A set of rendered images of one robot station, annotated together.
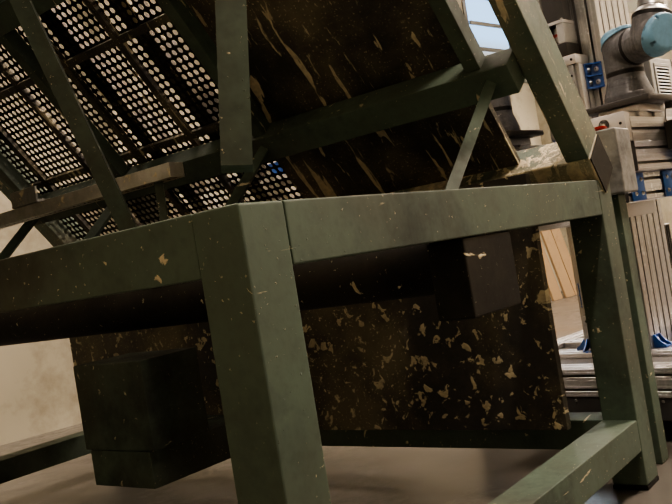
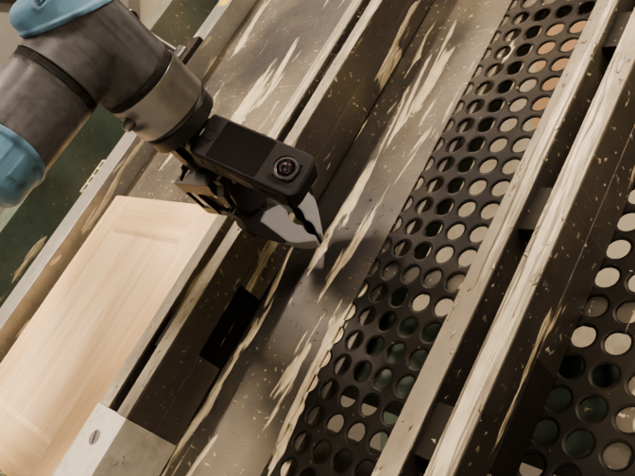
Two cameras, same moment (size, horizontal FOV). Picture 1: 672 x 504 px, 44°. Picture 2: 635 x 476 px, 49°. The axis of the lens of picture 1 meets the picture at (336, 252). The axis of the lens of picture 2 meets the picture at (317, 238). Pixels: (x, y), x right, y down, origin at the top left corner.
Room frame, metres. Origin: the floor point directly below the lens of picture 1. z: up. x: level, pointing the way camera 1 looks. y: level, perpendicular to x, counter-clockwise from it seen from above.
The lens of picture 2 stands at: (3.13, 0.24, 1.28)
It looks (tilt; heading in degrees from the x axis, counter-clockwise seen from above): 7 degrees down; 190
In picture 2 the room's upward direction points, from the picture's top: straight up
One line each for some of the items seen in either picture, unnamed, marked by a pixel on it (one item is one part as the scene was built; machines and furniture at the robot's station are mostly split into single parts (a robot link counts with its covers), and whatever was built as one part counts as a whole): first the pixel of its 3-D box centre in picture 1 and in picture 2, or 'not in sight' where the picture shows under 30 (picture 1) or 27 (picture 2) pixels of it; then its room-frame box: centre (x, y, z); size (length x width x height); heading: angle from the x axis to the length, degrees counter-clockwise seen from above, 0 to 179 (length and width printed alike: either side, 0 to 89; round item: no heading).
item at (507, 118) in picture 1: (497, 123); not in sight; (2.95, -0.65, 1.09); 0.15 x 0.15 x 0.10
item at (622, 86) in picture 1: (627, 86); not in sight; (2.60, -0.99, 1.09); 0.15 x 0.15 x 0.10
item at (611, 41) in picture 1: (622, 49); not in sight; (2.59, -1.00, 1.20); 0.13 x 0.12 x 0.14; 19
